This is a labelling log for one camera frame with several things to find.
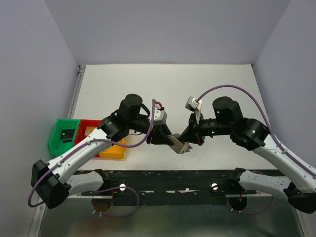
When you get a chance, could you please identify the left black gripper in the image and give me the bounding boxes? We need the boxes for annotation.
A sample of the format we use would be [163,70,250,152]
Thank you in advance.
[128,116,175,147]

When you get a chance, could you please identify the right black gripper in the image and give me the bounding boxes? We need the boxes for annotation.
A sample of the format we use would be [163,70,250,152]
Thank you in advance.
[178,111,231,145]

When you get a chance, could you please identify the beige card holder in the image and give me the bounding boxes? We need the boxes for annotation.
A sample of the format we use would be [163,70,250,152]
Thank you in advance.
[168,133,192,155]

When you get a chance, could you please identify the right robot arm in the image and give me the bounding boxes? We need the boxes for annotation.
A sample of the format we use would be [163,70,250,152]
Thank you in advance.
[179,96,316,214]

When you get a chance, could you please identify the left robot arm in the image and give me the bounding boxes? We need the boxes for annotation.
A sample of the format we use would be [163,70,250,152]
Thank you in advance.
[28,94,174,209]

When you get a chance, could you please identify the tan card in red bin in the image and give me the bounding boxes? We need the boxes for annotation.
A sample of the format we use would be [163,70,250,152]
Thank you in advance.
[84,126,96,137]

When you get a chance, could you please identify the black card in green bin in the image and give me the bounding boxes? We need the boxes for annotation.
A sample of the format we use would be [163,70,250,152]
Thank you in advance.
[61,128,75,143]

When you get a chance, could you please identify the yellow plastic bin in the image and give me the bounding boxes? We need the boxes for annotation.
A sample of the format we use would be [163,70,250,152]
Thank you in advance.
[97,145,126,159]

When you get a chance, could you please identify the red plastic bin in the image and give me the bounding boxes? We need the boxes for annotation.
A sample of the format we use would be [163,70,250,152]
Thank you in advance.
[74,119,101,145]

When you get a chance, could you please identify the green plastic bin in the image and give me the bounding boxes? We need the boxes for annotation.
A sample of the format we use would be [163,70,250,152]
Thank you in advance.
[48,118,80,156]

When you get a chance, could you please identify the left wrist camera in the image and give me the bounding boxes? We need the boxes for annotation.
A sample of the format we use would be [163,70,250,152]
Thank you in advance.
[150,99,167,126]

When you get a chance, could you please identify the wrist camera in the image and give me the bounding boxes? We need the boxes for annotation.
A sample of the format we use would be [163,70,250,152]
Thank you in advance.
[185,96,202,124]
[150,99,167,126]

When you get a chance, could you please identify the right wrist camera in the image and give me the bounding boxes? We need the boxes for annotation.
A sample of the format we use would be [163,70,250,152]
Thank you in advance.
[185,96,202,124]

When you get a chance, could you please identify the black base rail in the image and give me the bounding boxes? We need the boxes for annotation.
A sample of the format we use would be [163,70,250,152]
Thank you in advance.
[82,170,246,206]

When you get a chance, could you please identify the aluminium side rail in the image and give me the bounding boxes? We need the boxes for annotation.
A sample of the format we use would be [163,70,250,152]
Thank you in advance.
[67,65,86,119]

